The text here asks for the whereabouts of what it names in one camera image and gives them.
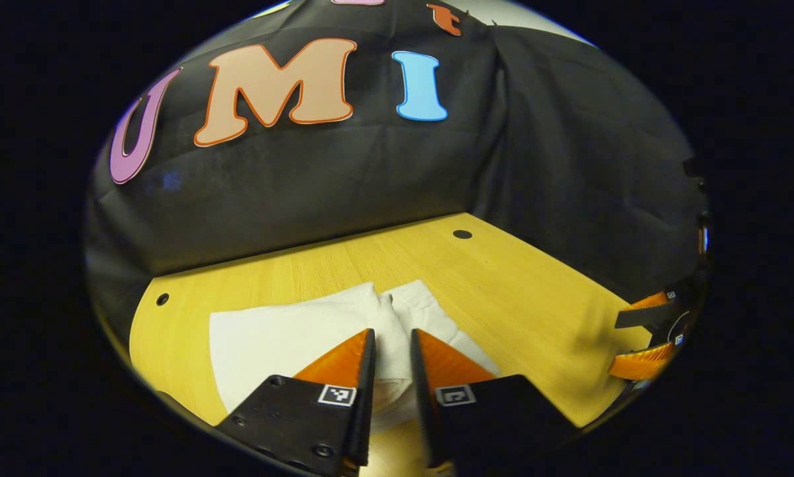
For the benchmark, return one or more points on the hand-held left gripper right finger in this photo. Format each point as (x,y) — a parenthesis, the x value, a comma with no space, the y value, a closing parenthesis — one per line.
(422,411)

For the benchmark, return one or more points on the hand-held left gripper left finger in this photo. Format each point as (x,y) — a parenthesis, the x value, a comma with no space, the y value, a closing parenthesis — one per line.
(363,411)

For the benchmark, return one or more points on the black backdrop cloth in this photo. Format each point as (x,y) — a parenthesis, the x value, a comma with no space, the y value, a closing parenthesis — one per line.
(370,172)

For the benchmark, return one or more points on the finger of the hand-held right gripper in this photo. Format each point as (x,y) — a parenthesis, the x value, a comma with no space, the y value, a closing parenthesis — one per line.
(642,366)
(635,321)

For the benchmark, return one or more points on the white jeans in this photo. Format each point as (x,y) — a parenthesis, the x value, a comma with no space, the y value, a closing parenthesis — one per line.
(277,338)

